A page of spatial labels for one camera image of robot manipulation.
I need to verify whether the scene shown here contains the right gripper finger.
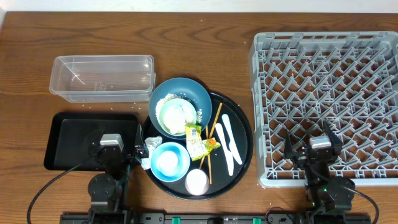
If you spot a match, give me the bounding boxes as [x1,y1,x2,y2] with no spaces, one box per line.
[323,121,343,152]
[284,130,294,159]

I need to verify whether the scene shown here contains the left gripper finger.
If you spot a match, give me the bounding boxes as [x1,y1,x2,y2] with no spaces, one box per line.
[86,129,104,149]
[134,124,145,156]

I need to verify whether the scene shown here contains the white tissue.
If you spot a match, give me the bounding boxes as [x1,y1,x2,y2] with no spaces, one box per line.
[161,105,196,135]

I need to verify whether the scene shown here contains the yellow green snack wrapper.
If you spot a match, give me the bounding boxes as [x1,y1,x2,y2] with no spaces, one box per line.
[185,124,221,161]

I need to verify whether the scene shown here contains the pink cup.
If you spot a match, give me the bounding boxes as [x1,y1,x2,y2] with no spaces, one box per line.
[185,169,210,196]

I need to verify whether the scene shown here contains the mint green bowl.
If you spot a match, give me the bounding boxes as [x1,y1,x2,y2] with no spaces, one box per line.
[159,98,197,136]

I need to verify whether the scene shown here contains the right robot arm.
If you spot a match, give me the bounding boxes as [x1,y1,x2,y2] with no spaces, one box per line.
[284,121,355,223]

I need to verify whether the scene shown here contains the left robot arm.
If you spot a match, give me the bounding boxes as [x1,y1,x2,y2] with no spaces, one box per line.
[88,125,149,224]

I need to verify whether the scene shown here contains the grey dishwasher rack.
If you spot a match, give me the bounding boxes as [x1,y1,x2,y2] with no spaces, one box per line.
[249,31,397,188]

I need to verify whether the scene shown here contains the crumpled silver white napkin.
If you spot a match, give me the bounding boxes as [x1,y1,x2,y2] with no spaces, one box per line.
[141,136,163,170]

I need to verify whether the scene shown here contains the black rectangular tray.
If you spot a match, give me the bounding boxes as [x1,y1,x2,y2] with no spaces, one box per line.
[44,112,139,170]

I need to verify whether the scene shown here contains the white small cup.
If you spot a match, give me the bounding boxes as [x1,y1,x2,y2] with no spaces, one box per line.
[157,151,178,176]

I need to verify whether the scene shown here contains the light blue saucer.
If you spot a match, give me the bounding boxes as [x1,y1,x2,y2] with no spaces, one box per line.
[150,142,191,182]

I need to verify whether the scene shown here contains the light blue plastic knife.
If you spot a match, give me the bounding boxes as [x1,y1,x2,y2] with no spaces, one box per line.
[221,114,243,165]

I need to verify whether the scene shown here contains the wooden chopstick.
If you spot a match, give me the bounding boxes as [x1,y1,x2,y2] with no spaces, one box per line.
[199,103,223,169]
[205,126,212,185]

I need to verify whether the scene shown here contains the clear plastic bin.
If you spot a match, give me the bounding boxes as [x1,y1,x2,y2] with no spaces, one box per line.
[49,55,156,103]

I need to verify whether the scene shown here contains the dark blue plate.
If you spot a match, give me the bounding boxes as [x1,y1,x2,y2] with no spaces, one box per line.
[149,77,213,139]

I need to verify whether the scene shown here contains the round black serving tray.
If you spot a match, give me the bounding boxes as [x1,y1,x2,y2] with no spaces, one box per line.
[146,91,254,200]

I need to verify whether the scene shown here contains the white plastic knife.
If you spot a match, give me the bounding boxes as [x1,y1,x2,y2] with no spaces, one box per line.
[215,123,234,176]

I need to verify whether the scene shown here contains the black mounting rail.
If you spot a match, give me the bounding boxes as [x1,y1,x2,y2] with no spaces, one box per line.
[59,212,373,224]

